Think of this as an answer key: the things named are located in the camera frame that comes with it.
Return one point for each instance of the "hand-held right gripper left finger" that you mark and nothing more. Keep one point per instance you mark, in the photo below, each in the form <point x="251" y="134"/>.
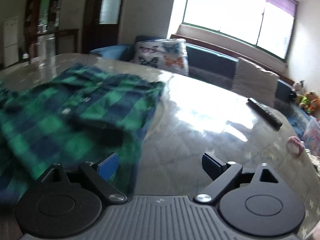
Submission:
<point x="108" y="167"/>

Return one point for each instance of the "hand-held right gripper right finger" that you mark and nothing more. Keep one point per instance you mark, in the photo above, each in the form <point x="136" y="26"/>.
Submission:
<point x="211" y="166"/>

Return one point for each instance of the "green plaid shirt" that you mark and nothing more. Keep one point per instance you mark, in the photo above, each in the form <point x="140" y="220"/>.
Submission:
<point x="62" y="130"/>

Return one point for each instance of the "black remote control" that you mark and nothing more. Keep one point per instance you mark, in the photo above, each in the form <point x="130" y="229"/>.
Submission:
<point x="265" y="113"/>

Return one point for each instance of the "beige pillow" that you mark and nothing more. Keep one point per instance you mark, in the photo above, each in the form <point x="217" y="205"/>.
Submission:
<point x="255" y="80"/>

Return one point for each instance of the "dark blue sofa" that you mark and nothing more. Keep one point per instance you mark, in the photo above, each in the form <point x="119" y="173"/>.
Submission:
<point x="212" y="62"/>

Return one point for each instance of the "clear plastic box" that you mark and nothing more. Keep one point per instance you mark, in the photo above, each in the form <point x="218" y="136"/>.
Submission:
<point x="312" y="135"/>

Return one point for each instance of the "green vest stuffed toy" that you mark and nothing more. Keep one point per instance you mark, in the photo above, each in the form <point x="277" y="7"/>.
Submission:
<point x="305" y="101"/>

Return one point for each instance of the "light blue cushion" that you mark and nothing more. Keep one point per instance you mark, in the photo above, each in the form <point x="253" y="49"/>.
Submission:
<point x="110" y="51"/>

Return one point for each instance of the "cow stuffed toy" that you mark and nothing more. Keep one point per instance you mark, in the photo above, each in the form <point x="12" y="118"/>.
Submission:
<point x="297" y="86"/>

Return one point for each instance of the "orange stuffed toy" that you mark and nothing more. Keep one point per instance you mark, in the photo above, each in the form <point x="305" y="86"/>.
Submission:
<point x="315" y="102"/>

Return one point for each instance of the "butterfly print pillow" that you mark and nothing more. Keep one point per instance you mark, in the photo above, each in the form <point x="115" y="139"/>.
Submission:
<point x="160" y="55"/>

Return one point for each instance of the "dark wooden cabinet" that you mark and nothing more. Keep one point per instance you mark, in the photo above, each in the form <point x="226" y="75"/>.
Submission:
<point x="67" y="42"/>

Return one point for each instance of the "dark wooden door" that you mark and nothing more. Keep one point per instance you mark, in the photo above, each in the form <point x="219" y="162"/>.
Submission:
<point x="90" y="30"/>

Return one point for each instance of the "white refrigerator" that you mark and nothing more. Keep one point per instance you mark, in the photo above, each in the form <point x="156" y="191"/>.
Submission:
<point x="11" y="42"/>

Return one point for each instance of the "green framed window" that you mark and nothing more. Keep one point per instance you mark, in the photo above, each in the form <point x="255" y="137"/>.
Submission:
<point x="225" y="5"/>

